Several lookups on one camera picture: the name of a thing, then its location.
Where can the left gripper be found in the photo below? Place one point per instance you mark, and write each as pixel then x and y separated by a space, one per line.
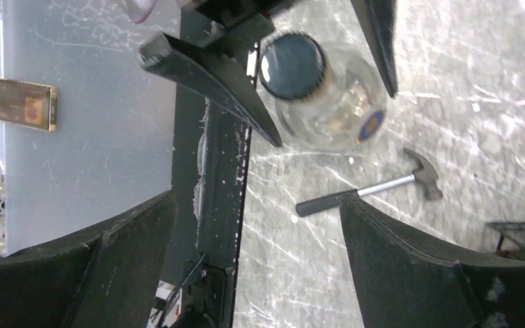
pixel 222 80

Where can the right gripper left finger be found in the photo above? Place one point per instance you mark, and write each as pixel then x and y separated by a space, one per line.
pixel 105 275

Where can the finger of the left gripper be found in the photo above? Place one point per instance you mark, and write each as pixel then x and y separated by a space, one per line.
pixel 376 18

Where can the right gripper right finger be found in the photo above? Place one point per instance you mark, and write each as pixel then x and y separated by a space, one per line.
pixel 404 277

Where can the clear bottle white label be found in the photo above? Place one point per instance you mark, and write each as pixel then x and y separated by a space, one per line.
pixel 327 96

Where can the small grey hammer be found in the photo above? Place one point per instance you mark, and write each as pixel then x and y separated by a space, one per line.
pixel 425 175

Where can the gold brown box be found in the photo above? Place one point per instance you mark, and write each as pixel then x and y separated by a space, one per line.
pixel 29 104

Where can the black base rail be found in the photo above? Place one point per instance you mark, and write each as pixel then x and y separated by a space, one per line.
pixel 209 170

